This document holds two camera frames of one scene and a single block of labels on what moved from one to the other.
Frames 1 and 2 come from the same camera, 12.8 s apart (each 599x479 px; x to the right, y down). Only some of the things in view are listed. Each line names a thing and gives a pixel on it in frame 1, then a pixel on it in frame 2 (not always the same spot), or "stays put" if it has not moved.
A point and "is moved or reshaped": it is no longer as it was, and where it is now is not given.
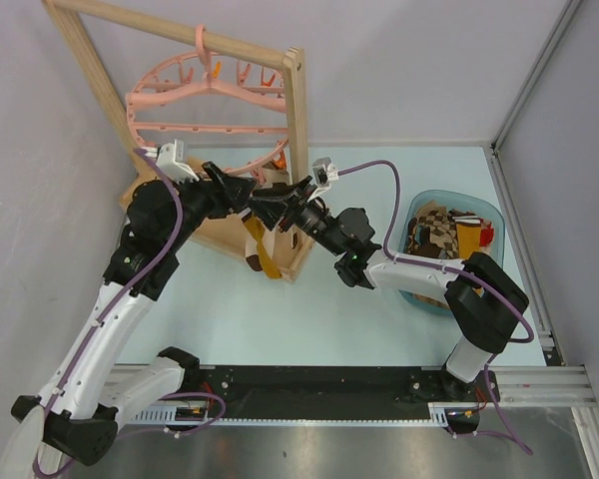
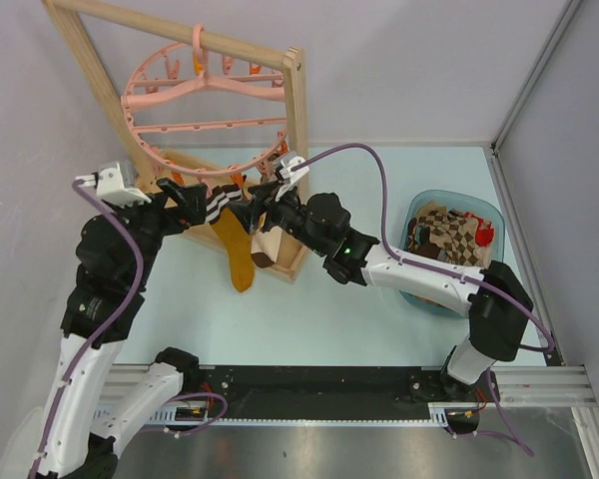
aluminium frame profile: (555, 384) stays put
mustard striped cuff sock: (269, 265) is moved or reshaped
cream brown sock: (253, 255) is moved or reshaped
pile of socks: (439, 233) stays put
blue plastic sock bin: (452, 200) stays put
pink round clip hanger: (228, 110) stays put
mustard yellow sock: (468, 238) → (240, 247)
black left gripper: (240, 190) → (193, 197)
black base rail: (317, 392) stays put
